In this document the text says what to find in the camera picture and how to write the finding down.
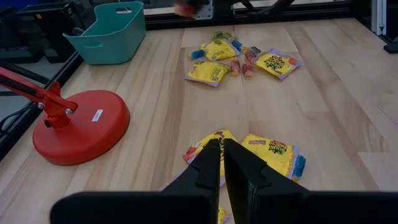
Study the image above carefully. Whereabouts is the red desk lamp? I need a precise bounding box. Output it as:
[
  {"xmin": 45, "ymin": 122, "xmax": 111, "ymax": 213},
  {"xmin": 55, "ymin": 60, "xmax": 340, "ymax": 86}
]
[{"xmin": 0, "ymin": 66, "xmax": 131, "ymax": 167}]

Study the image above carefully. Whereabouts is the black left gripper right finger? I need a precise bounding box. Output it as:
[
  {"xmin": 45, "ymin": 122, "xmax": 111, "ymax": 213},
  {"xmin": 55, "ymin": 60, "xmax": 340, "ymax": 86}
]
[{"xmin": 223, "ymin": 138, "xmax": 309, "ymax": 224}]

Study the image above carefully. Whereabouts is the silver aluminium post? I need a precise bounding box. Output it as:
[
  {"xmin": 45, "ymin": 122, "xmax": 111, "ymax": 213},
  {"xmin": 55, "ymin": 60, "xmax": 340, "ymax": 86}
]
[{"xmin": 371, "ymin": 0, "xmax": 389, "ymax": 35}]

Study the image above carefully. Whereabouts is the black computer case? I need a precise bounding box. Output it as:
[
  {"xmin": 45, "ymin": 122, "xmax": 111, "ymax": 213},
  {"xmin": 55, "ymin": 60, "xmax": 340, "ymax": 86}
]
[{"xmin": 0, "ymin": 1, "xmax": 85, "ymax": 63}]

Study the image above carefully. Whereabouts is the light teal plastic bin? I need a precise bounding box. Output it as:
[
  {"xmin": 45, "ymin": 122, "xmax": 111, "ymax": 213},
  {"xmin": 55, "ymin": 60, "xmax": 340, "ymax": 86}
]
[{"xmin": 63, "ymin": 1, "xmax": 147, "ymax": 65}]

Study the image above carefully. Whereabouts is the green wrapped candy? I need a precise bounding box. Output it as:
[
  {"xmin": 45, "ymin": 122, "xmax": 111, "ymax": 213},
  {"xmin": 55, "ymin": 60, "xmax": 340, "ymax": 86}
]
[{"xmin": 211, "ymin": 30, "xmax": 234, "ymax": 41}]

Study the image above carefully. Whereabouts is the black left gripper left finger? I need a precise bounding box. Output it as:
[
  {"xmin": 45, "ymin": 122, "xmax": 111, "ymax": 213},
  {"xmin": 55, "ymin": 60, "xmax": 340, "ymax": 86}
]
[{"xmin": 160, "ymin": 138, "xmax": 222, "ymax": 224}]

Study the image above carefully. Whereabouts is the black lamp cord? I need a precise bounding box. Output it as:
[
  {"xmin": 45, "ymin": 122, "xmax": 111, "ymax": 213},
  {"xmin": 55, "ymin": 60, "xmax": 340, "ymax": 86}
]
[{"xmin": 0, "ymin": 60, "xmax": 52, "ymax": 131}]

